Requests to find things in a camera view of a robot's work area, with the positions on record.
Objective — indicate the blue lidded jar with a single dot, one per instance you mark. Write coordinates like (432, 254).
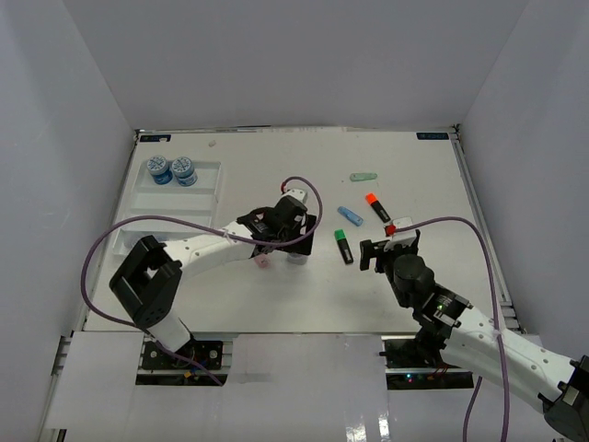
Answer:
(158, 168)
(184, 171)

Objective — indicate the left blue table label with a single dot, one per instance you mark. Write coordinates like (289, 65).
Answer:
(154, 138)

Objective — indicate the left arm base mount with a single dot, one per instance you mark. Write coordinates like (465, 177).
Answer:
(197, 364)

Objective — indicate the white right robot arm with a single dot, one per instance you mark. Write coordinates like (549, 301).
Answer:
(455, 332)

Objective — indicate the right blue table label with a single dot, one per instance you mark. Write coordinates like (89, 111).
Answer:
(431, 136)

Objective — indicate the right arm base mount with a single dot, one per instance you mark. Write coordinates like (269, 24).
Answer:
(407, 368)

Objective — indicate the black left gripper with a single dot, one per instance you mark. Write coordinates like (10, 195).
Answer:
(302, 246)

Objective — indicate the orange cap black highlighter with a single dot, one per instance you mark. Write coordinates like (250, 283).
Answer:
(378, 208)

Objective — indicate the clear jar of clips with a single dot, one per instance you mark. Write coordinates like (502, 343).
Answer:
(130, 240)

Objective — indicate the pink stapler case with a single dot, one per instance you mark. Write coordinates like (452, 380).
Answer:
(261, 262)

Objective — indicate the white compartment tray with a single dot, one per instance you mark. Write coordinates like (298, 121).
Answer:
(196, 204)

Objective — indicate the green cap black highlighter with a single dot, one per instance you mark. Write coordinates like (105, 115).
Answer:
(343, 246)

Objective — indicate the blue table label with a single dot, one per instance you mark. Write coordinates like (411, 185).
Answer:
(431, 136)
(154, 138)

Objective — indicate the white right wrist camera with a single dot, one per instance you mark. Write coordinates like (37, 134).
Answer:
(399, 235)

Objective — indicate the blue stapler case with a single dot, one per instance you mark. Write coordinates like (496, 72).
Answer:
(350, 216)

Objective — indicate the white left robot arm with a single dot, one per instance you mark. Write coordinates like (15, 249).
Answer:
(148, 279)

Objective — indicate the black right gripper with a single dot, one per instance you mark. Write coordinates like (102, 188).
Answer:
(371, 250)

